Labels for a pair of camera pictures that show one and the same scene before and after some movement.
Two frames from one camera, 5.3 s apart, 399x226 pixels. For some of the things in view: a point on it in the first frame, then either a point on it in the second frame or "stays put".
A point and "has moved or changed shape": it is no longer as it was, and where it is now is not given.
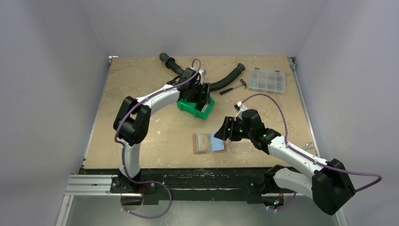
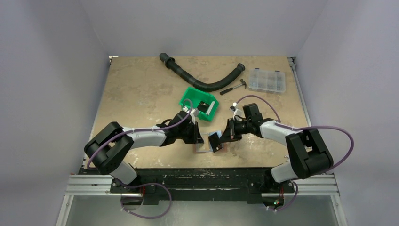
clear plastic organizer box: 270,81 stays put
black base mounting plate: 187,183 stays put
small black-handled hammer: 243,83 stays put
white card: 204,108 to 210,108
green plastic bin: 188,107 has moved or changed shape
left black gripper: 201,99 to 195,137
